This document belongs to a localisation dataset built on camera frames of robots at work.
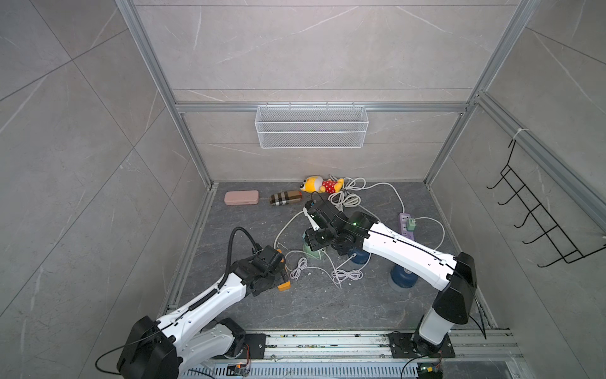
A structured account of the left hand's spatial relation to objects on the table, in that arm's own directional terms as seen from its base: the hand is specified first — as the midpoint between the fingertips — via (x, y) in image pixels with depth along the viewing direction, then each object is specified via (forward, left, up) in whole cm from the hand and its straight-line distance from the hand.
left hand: (280, 274), depth 82 cm
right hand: (+7, -11, +13) cm, 18 cm away
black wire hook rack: (-1, -77, +26) cm, 81 cm away
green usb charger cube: (+19, -53, 0) cm, 57 cm away
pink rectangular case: (+41, +21, -5) cm, 46 cm away
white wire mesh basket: (+56, -12, +23) cm, 62 cm away
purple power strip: (+22, -52, -5) cm, 57 cm away
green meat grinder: (+8, -14, 0) cm, 16 cm away
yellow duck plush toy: (+44, -16, 0) cm, 47 cm away
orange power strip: (-2, -2, -4) cm, 5 cm away
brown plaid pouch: (+39, 0, -4) cm, 39 cm away
